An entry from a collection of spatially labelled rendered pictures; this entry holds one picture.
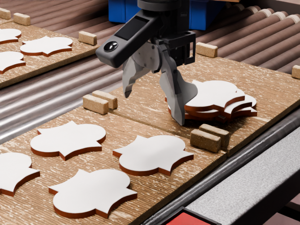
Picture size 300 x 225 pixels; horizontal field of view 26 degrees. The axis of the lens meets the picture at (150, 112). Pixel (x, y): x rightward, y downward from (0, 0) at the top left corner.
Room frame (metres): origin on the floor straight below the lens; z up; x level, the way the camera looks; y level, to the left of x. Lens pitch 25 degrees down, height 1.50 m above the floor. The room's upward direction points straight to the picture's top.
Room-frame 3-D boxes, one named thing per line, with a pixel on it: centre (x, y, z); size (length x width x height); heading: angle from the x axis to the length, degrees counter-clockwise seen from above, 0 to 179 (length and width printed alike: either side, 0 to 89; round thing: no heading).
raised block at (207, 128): (1.08, -0.12, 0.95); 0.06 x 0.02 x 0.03; 53
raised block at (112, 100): (1.24, 0.09, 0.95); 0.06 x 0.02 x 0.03; 53
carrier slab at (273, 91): (1.31, -0.13, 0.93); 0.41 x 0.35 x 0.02; 143
